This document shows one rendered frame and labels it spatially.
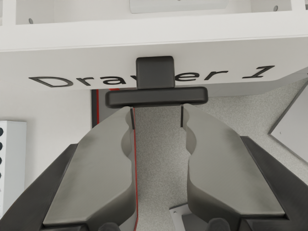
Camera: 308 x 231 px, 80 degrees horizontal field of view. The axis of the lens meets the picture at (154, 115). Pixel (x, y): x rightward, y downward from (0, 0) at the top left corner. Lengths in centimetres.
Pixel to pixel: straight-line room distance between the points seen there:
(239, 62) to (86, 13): 18
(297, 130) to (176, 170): 68
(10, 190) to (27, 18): 22
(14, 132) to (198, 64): 26
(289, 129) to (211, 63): 108
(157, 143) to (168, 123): 12
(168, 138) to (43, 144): 80
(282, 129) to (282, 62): 102
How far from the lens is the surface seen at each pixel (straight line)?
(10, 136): 32
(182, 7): 24
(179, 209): 111
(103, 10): 25
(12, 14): 21
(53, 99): 32
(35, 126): 33
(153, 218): 114
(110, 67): 16
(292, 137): 124
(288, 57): 19
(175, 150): 105
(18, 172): 33
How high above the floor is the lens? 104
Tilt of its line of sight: 85 degrees down
